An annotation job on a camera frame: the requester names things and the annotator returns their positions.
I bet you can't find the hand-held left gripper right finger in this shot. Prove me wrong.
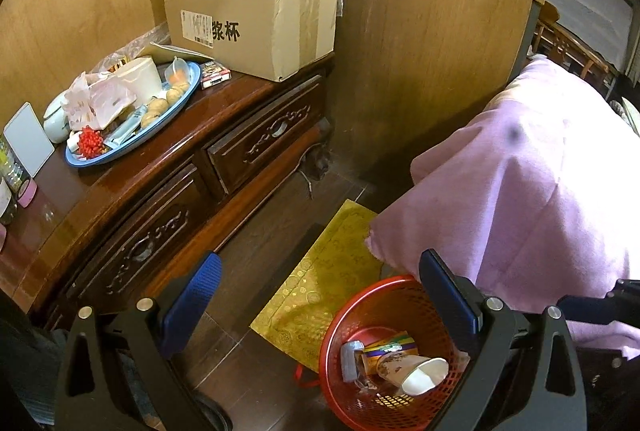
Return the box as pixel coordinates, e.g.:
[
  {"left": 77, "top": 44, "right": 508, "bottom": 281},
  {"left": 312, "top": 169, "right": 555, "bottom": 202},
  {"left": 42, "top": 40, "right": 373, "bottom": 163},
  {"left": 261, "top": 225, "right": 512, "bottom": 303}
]
[{"left": 419, "top": 249, "right": 587, "bottom": 431}]

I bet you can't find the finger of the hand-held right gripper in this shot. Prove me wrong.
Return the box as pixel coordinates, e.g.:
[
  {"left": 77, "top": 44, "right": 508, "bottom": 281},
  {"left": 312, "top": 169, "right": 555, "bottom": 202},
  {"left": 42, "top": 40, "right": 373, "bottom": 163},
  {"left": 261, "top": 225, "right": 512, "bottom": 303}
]
[{"left": 556, "top": 278, "right": 640, "bottom": 327}]

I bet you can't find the yellow wooden cabinet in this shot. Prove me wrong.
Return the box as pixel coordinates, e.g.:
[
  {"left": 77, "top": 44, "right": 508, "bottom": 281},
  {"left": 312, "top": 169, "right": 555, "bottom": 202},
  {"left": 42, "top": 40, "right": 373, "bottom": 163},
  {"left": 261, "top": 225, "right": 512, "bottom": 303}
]
[{"left": 295, "top": 0, "right": 546, "bottom": 197}]

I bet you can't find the bunch of red berries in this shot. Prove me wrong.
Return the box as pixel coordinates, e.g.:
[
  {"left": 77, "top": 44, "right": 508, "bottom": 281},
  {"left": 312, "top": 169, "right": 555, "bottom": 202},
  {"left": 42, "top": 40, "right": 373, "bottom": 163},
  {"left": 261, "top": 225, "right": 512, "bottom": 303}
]
[{"left": 77, "top": 126, "right": 107, "bottom": 159}]

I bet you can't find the yellow and purple carton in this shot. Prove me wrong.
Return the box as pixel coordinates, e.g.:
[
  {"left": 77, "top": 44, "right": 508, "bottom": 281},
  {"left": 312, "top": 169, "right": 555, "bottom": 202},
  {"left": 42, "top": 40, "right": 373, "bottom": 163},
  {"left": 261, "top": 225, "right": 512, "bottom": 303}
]
[{"left": 361, "top": 332, "right": 420, "bottom": 376}]

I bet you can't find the white ceramic jar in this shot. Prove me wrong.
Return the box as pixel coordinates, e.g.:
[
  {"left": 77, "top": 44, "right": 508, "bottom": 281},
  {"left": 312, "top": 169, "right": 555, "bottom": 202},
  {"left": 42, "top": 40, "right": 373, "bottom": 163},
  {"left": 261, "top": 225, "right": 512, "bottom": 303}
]
[{"left": 42, "top": 90, "right": 71, "bottom": 144}]

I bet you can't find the dark wooden chair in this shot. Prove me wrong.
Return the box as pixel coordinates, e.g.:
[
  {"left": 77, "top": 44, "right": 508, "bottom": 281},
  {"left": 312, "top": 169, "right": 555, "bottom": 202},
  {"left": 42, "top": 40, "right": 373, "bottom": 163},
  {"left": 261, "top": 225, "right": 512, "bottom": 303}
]
[{"left": 532, "top": 1, "right": 611, "bottom": 87}]

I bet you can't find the red mesh waste basket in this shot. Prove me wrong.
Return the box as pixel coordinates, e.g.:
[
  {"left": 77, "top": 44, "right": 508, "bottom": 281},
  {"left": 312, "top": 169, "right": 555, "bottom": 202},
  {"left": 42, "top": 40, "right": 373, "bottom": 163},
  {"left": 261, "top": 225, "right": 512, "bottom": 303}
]
[{"left": 318, "top": 276, "right": 473, "bottom": 431}]

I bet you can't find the brown cardboard box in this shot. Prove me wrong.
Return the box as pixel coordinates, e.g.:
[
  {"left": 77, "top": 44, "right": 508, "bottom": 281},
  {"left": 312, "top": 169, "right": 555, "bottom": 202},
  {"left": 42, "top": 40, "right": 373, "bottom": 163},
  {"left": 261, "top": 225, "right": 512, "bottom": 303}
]
[{"left": 157, "top": 0, "right": 341, "bottom": 83}]

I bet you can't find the yellow patterned floor mat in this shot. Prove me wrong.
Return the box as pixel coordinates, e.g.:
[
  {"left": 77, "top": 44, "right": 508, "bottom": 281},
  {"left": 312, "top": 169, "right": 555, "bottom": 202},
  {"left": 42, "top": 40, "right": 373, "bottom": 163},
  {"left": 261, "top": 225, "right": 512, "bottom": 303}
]
[{"left": 250, "top": 200, "right": 386, "bottom": 374}]

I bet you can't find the blue oval tray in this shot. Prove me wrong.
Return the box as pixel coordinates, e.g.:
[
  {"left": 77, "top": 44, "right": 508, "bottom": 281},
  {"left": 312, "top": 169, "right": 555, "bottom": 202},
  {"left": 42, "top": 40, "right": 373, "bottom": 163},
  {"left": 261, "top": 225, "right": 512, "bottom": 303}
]
[{"left": 65, "top": 60, "right": 202, "bottom": 168}]

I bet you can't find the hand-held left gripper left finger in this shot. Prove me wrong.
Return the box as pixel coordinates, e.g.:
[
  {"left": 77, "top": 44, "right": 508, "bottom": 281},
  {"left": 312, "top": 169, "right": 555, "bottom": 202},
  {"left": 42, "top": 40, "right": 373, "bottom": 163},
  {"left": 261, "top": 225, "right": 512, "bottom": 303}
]
[{"left": 54, "top": 252, "right": 224, "bottom": 431}]

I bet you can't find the pink plastic bag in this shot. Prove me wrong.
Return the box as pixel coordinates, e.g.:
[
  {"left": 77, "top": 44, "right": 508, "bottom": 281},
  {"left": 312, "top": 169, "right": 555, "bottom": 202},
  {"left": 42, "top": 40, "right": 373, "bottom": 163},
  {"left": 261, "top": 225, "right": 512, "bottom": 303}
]
[{"left": 62, "top": 71, "right": 138, "bottom": 132}]

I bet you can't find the dark carved wooden dresser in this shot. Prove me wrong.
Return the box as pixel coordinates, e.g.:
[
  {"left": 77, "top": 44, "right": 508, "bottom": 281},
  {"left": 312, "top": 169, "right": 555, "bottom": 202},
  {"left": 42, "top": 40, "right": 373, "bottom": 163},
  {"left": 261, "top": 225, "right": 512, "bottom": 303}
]
[{"left": 0, "top": 51, "right": 336, "bottom": 337}]

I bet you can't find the purple printed blanket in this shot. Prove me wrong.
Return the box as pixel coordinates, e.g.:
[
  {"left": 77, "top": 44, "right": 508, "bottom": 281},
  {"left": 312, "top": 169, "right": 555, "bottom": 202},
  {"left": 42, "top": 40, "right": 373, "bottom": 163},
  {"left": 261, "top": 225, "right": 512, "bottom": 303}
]
[{"left": 365, "top": 58, "right": 640, "bottom": 347}]

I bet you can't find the white framed mirror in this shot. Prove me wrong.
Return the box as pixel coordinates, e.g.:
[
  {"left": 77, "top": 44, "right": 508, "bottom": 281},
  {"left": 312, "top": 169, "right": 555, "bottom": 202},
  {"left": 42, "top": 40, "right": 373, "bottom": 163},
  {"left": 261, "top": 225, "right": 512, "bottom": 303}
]
[{"left": 4, "top": 102, "right": 55, "bottom": 178}]

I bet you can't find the blue face mask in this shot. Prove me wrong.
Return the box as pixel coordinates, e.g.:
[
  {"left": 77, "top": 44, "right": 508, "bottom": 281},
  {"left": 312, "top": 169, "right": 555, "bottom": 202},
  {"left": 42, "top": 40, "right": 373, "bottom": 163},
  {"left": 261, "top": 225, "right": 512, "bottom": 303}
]
[{"left": 341, "top": 340, "right": 366, "bottom": 383}]

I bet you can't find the brown potato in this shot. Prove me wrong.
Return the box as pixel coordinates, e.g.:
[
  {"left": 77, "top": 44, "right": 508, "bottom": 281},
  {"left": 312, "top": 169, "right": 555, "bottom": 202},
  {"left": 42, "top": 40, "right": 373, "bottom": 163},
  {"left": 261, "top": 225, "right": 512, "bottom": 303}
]
[
  {"left": 141, "top": 97, "right": 168, "bottom": 128},
  {"left": 166, "top": 82, "right": 191, "bottom": 106}
]

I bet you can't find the small printed card box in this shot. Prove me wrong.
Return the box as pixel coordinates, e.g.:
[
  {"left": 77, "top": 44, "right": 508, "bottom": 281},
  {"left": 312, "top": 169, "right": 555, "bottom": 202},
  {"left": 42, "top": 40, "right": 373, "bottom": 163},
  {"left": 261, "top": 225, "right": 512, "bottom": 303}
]
[{"left": 200, "top": 60, "right": 232, "bottom": 90}]

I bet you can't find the white floral paper cup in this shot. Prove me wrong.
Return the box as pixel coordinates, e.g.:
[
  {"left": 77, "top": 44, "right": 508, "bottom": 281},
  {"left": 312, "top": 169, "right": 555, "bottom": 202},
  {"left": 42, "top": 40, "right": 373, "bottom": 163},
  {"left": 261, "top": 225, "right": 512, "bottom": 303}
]
[{"left": 376, "top": 353, "right": 449, "bottom": 398}]

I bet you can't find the pink tape roll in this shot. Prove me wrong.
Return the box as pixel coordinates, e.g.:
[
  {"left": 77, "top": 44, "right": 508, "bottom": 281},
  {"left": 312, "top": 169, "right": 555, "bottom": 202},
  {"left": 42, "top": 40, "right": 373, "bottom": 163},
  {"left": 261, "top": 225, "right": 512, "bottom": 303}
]
[{"left": 16, "top": 178, "right": 38, "bottom": 204}]

